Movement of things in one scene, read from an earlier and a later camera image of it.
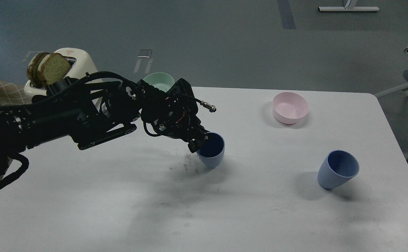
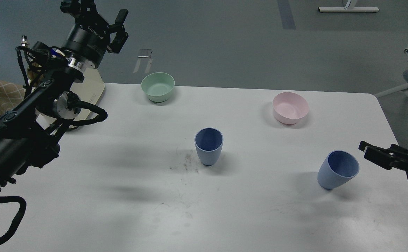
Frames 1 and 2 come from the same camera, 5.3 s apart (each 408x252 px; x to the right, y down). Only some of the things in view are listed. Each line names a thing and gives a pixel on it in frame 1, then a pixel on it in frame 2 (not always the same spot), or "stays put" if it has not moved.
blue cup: x=337 y=169 stays put
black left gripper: x=173 y=113 -> x=89 y=39
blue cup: x=211 y=155 stays put
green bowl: x=164 y=81 stays put
